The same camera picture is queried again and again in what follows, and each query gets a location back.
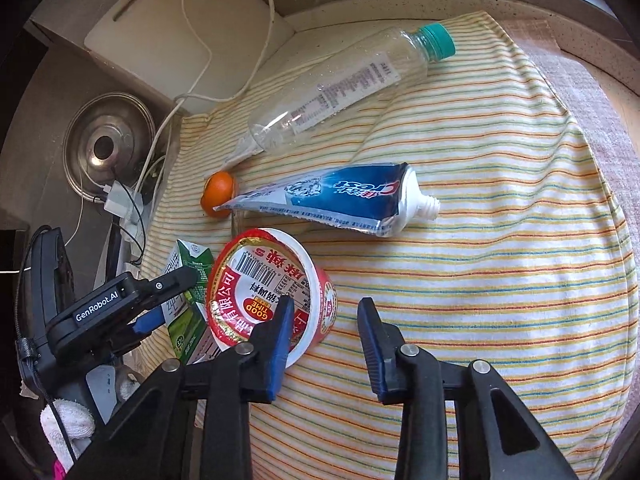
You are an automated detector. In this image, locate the black cable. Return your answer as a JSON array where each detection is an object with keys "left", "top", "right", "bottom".
[{"left": 14, "top": 232, "right": 77, "bottom": 461}]

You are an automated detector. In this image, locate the white power strip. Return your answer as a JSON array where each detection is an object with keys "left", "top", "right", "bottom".
[{"left": 120, "top": 217, "right": 151, "bottom": 266}]

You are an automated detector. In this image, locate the green white milk carton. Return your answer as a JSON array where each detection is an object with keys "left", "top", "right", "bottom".
[{"left": 161, "top": 238, "right": 221, "bottom": 366}]

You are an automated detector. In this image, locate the person's left hand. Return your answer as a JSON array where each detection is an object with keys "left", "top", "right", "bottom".
[{"left": 40, "top": 397, "right": 97, "bottom": 466}]

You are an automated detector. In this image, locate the blue white toothpaste tube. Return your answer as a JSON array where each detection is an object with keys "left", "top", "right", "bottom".
[{"left": 218, "top": 162, "right": 442, "bottom": 238}]

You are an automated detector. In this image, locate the white power adapter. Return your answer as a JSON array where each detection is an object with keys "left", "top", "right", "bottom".
[{"left": 104, "top": 182, "right": 146, "bottom": 221}]

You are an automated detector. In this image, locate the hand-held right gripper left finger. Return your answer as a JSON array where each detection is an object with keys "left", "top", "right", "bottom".
[{"left": 65, "top": 296, "right": 296, "bottom": 480}]

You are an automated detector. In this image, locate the clear plastic bottle teal cap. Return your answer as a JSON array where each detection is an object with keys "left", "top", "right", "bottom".
[{"left": 248, "top": 23, "right": 457, "bottom": 153}]

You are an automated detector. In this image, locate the thin white cable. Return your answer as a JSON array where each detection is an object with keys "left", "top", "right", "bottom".
[{"left": 156, "top": 0, "right": 211, "bottom": 103}]

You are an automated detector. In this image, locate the white cutting board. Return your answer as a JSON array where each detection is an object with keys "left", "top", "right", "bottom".
[{"left": 82, "top": 0, "right": 296, "bottom": 116}]

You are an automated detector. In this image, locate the small orange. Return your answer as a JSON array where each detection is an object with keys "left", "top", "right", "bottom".
[{"left": 201, "top": 171, "right": 237, "bottom": 218}]

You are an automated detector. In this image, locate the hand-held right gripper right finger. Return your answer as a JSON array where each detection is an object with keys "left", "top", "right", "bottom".
[{"left": 357, "top": 297, "right": 581, "bottom": 480}]

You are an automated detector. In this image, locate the red white noodle cup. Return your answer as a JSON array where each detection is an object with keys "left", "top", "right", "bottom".
[{"left": 205, "top": 227, "right": 339, "bottom": 368}]

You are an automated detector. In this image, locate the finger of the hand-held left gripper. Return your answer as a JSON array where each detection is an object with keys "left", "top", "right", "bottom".
[
  {"left": 137, "top": 266, "right": 199, "bottom": 301},
  {"left": 131, "top": 310, "right": 166, "bottom": 337}
]

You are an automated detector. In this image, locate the thick white cable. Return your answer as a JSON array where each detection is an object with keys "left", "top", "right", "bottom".
[{"left": 140, "top": 0, "right": 277, "bottom": 191}]

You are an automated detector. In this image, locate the striped cloth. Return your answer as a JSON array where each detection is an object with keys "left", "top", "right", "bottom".
[{"left": 127, "top": 10, "right": 633, "bottom": 480}]

